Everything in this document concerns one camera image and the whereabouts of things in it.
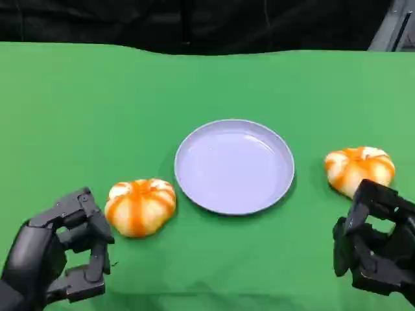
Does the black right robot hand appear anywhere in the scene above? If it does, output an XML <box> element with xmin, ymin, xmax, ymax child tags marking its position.
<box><xmin>332</xmin><ymin>179</ymin><xmax>415</xmax><ymax>307</ymax></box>

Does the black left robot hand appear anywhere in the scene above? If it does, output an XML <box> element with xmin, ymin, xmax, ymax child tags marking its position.
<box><xmin>0</xmin><ymin>187</ymin><xmax>115</xmax><ymax>311</ymax></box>

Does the orange white toy bread roll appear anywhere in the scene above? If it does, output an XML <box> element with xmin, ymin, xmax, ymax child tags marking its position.
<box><xmin>324</xmin><ymin>146</ymin><xmax>396</xmax><ymax>200</ymax></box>
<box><xmin>104</xmin><ymin>178</ymin><xmax>178</xmax><ymax>239</ymax></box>

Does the lilac plate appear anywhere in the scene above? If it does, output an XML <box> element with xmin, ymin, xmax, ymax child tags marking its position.
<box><xmin>174</xmin><ymin>119</ymin><xmax>296</xmax><ymax>216</ymax></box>

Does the black backdrop curtain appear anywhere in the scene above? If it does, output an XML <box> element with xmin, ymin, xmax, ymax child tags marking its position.
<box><xmin>0</xmin><ymin>0</ymin><xmax>393</xmax><ymax>55</ymax></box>

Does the grey metal frame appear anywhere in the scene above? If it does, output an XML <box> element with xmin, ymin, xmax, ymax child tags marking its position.
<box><xmin>368</xmin><ymin>0</ymin><xmax>415</xmax><ymax>52</ymax></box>

